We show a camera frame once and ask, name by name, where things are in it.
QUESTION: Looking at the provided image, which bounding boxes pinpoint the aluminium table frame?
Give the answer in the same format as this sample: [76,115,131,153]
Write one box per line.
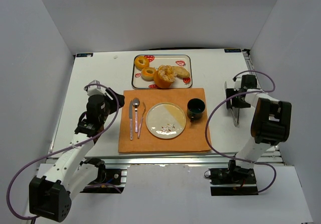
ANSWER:
[31,48,286,192]

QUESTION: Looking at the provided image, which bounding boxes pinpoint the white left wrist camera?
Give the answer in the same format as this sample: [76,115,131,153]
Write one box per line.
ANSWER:
[84,80,106,96]

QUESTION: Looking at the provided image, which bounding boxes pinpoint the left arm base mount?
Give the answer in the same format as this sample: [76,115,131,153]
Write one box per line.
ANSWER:
[79,158,124,194]

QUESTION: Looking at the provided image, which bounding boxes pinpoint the cream ceramic plate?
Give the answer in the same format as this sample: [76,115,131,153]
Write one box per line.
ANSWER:
[145,102,187,140]

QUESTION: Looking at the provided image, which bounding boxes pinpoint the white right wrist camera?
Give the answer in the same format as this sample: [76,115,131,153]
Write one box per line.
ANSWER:
[233,76,242,93]

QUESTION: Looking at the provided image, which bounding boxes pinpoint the glazed donut in front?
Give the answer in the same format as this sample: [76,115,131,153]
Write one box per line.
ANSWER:
[141,67,156,81]

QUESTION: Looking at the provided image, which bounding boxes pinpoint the glazed donut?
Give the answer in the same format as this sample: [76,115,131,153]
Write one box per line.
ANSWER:
[141,67,156,81]
[134,56,149,70]

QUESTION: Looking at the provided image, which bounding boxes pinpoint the orange cloth placemat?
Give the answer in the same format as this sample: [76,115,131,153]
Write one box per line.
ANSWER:
[118,88,210,154]

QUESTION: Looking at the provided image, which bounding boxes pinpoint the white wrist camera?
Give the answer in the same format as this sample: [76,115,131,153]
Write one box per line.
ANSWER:
[233,76,242,93]
[84,80,106,96]

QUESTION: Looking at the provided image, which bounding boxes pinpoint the dark green mug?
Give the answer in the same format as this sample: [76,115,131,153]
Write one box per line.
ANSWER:
[187,98,206,122]

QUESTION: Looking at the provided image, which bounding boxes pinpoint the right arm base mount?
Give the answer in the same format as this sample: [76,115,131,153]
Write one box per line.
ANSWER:
[204,160,258,196]

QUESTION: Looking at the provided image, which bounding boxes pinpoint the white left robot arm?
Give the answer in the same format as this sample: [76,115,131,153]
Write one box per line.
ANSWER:
[29,87,125,222]

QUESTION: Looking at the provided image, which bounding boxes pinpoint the strawberry pattern tray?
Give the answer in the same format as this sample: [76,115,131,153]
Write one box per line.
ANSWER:
[131,54,193,89]

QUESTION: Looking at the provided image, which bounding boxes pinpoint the flat oval bread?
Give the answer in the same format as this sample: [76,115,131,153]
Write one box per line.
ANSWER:
[173,66,190,78]

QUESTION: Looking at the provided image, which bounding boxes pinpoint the pink handled fork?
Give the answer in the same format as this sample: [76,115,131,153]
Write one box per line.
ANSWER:
[137,101,146,139]

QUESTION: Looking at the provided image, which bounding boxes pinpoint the large orange swirl bread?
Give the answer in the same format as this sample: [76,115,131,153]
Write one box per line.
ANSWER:
[153,65,177,89]

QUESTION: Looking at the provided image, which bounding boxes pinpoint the glazed donut at back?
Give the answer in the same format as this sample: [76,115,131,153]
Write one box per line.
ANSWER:
[134,56,149,70]

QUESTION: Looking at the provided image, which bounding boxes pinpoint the pink handled spoon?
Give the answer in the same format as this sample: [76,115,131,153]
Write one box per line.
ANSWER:
[132,97,140,133]

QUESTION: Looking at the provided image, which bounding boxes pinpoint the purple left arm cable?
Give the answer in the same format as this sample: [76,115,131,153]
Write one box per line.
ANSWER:
[6,82,120,220]

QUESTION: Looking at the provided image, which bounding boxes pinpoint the metal serving tongs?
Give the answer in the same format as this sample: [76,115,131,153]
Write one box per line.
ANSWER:
[224,81,240,127]

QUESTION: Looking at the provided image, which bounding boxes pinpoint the pink handled knife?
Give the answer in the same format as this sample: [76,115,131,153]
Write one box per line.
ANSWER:
[128,101,133,141]

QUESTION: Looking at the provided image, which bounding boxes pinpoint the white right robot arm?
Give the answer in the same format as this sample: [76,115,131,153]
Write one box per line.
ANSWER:
[225,74,292,176]

